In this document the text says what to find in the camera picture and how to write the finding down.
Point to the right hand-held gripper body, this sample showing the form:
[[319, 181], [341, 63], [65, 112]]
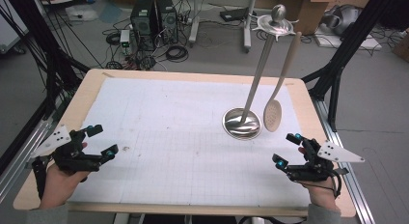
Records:
[[316, 169]]

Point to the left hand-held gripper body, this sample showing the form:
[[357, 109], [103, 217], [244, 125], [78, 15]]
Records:
[[75, 158]]

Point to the beige skimmer spoon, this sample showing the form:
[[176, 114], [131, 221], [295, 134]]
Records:
[[272, 116]]

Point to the metal utensil rack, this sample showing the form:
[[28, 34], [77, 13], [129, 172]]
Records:
[[244, 122]]

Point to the person's right hand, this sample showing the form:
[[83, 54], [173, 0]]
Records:
[[321, 193]]

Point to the person's left hand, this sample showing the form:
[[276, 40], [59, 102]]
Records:
[[61, 185]]

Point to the white grid mat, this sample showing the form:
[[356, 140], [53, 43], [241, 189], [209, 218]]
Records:
[[180, 137]]

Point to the small silver box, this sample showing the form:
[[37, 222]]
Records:
[[125, 40]]

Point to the white flat board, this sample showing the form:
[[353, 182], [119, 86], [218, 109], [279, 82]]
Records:
[[363, 42]]

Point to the black computer tower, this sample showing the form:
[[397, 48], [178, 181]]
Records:
[[143, 21], [167, 21]]

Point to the large open cardboard box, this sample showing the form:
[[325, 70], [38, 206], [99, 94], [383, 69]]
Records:
[[308, 14]]

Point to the grey rounded device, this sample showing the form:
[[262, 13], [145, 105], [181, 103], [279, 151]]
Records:
[[342, 19]]

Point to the black flat device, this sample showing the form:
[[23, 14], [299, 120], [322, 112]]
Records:
[[236, 14]]

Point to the white-legged desk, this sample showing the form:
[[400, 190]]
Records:
[[194, 31]]

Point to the small cardboard box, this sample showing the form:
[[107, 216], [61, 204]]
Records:
[[402, 47]]

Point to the aluminium rail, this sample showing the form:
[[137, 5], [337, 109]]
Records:
[[22, 153], [350, 172]]

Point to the black metal frame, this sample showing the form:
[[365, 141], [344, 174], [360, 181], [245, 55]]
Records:
[[350, 50], [48, 56]]

